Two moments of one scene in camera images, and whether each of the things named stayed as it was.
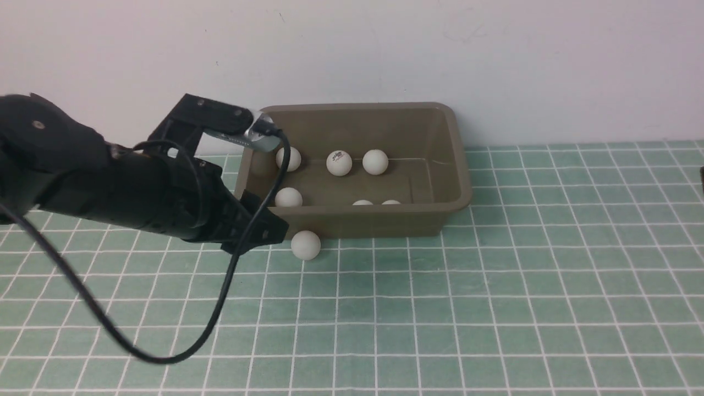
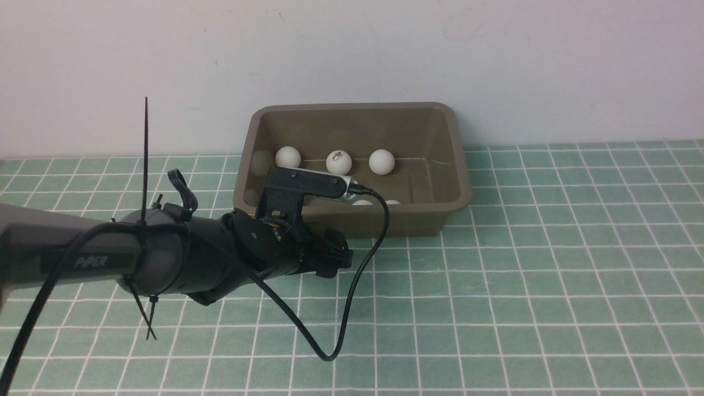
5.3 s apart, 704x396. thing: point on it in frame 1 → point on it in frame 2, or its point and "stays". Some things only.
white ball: [339, 163] stays
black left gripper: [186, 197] → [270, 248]
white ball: [295, 159] stays
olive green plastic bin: [359, 169] stays
